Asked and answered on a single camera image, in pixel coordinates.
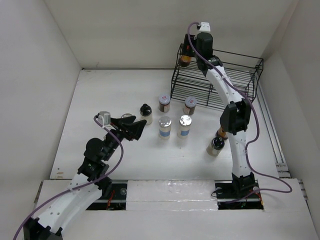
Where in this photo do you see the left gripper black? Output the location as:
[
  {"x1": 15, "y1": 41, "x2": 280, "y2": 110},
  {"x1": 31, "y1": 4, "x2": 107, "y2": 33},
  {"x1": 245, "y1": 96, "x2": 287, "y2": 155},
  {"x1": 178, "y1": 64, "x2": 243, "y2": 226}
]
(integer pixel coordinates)
[{"x1": 102, "y1": 115, "x2": 146, "y2": 161}]

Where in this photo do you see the red lid sauce jar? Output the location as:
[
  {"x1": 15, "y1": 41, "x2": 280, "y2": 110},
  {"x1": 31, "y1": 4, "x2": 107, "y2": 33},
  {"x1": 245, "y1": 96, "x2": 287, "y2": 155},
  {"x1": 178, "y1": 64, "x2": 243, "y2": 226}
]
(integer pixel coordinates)
[
  {"x1": 178, "y1": 49, "x2": 193, "y2": 68},
  {"x1": 215, "y1": 127, "x2": 228, "y2": 141}
]

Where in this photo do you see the silver lid bead bottle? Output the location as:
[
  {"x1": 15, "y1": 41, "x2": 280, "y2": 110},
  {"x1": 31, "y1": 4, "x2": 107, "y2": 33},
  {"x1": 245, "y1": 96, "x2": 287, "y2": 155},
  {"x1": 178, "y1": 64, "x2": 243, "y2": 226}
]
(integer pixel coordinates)
[
  {"x1": 177, "y1": 115, "x2": 192, "y2": 139},
  {"x1": 158, "y1": 115, "x2": 172, "y2": 140}
]

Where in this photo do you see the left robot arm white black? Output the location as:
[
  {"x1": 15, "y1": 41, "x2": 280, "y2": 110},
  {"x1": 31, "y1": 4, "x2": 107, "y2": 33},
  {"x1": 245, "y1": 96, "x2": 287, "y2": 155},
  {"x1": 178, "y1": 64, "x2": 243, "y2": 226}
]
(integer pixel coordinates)
[{"x1": 22, "y1": 111, "x2": 147, "y2": 240}]

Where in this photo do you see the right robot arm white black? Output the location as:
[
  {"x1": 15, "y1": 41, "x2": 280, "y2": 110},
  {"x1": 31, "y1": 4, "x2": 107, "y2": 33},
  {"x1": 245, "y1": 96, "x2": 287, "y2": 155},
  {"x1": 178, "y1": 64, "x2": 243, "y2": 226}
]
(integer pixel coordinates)
[{"x1": 184, "y1": 32, "x2": 257, "y2": 204}]

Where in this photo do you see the clear glass jar silver rim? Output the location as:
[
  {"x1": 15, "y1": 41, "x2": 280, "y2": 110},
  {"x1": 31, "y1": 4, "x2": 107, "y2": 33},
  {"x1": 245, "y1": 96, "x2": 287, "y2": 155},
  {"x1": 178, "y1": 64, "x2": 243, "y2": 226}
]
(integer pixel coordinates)
[{"x1": 121, "y1": 113, "x2": 133, "y2": 119}]

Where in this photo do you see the black cap white powder bottle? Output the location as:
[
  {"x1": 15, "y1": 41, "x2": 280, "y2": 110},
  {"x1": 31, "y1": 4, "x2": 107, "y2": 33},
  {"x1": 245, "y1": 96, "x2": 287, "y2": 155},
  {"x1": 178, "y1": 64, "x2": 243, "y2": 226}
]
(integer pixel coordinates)
[{"x1": 139, "y1": 103, "x2": 153, "y2": 125}]

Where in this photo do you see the white lid dark sauce jar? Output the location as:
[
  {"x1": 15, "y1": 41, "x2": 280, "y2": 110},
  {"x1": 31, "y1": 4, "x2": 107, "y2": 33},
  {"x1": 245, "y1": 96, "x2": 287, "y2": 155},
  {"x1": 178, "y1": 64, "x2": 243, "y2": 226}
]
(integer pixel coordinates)
[{"x1": 158, "y1": 94, "x2": 171, "y2": 113}]

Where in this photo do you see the white lid brown sauce jar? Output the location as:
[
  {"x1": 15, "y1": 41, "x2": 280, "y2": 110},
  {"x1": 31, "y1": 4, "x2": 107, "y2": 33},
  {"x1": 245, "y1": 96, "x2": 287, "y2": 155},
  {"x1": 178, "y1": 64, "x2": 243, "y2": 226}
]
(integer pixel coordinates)
[{"x1": 183, "y1": 96, "x2": 197, "y2": 116}]

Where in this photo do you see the black cap beige spice bottle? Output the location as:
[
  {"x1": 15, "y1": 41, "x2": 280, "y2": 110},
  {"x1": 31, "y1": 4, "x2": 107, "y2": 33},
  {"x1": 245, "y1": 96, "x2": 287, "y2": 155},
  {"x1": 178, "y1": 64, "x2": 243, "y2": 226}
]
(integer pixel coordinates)
[{"x1": 206, "y1": 137, "x2": 225, "y2": 156}]

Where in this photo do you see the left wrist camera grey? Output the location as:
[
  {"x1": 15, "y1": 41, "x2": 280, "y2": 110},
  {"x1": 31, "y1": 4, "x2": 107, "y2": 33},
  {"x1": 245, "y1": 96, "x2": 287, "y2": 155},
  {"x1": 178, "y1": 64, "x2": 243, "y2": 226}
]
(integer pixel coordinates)
[{"x1": 96, "y1": 111, "x2": 111, "y2": 126}]

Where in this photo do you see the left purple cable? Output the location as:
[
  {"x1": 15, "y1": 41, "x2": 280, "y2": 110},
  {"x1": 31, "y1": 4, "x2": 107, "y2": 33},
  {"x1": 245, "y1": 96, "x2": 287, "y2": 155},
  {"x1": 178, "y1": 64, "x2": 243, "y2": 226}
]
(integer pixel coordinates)
[{"x1": 12, "y1": 116, "x2": 125, "y2": 240}]

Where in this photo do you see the purple cable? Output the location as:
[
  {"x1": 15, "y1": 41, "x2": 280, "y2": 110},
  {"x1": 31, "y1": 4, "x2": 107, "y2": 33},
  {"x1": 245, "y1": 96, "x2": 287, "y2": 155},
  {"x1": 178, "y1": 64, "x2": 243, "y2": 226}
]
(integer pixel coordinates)
[
  {"x1": 187, "y1": 21, "x2": 293, "y2": 202},
  {"x1": 12, "y1": 116, "x2": 125, "y2": 240}
]

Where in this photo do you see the black wire rack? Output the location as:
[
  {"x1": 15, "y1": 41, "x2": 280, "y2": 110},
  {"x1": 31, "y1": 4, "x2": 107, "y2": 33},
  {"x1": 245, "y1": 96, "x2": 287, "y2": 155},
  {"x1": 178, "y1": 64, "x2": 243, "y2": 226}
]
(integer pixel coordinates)
[{"x1": 170, "y1": 45, "x2": 264, "y2": 110}]

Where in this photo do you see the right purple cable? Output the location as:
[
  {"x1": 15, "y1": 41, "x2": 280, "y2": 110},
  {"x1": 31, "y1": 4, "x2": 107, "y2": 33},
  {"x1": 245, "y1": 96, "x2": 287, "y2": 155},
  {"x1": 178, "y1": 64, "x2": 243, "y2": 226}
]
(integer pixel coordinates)
[{"x1": 187, "y1": 21, "x2": 293, "y2": 202}]

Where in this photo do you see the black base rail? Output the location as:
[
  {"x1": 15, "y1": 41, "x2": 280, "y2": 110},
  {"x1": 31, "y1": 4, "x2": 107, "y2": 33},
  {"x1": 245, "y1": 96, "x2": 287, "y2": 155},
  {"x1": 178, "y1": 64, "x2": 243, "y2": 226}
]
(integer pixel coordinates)
[{"x1": 88, "y1": 180, "x2": 264, "y2": 212}]

